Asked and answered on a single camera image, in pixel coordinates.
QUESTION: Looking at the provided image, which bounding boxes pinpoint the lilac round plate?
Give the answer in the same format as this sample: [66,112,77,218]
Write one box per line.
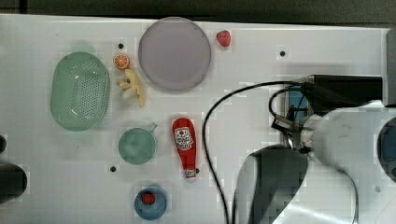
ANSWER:
[138,17,211,91]

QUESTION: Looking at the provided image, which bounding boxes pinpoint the black cylinder holder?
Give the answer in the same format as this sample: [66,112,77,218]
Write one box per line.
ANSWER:
[0,163,28,203]

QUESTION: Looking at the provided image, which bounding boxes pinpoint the red toy strawberry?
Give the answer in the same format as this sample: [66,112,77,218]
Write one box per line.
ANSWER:
[216,30,232,48]

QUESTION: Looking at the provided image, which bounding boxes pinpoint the small red toy fruit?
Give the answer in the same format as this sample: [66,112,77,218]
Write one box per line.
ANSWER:
[142,192,156,205]

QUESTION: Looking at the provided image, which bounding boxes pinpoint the green mug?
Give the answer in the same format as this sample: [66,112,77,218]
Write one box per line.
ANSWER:
[118,123,158,165]

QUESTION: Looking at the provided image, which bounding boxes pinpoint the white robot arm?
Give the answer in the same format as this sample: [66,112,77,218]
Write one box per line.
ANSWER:
[232,102,395,224]

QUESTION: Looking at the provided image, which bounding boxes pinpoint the green perforated colander basket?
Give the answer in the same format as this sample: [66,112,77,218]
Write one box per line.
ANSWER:
[50,52,110,132]

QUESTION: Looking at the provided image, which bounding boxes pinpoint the black toaster oven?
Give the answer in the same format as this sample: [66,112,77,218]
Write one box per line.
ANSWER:
[280,75,383,122]

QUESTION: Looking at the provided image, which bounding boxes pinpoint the blue bowl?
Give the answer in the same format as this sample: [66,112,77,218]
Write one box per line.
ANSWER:
[134,186,167,220]

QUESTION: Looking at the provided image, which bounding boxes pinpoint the toy orange half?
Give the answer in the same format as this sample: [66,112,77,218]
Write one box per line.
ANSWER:
[113,53,131,70]

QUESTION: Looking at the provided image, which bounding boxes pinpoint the black cylinder cup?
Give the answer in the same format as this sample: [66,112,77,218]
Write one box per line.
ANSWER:
[0,135,7,153]

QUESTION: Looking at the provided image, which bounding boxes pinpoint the red toy ketchup bottle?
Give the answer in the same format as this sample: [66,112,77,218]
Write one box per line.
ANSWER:
[172,118,197,183]

